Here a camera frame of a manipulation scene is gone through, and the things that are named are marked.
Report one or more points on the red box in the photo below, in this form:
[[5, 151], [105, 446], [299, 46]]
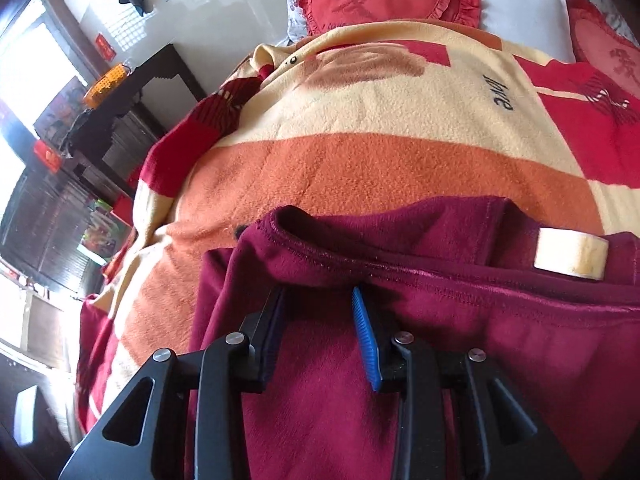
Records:
[[46, 156]]

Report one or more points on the colourful packet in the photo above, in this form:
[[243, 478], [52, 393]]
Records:
[[100, 232]]

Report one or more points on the white pillow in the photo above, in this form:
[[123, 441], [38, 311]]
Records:
[[520, 5]]

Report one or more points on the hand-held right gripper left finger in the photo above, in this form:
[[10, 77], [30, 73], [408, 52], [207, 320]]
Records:
[[272, 340]]

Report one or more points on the printed fleece blanket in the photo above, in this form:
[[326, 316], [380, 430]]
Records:
[[350, 160]]

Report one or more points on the red wall sign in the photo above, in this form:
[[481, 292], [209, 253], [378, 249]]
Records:
[[105, 46]]

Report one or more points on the dark wooden desk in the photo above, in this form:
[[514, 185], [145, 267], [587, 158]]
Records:
[[150, 85]]

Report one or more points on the dark wooden cabinet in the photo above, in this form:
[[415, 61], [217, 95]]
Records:
[[50, 220]]

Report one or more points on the orange plastic basket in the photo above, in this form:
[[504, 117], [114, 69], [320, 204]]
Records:
[[107, 85]]

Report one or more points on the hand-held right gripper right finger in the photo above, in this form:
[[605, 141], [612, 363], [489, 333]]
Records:
[[367, 345]]

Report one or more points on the white object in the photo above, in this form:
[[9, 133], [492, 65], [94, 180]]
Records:
[[31, 415]]

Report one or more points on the maroon fleece garment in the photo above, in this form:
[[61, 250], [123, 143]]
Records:
[[500, 360]]

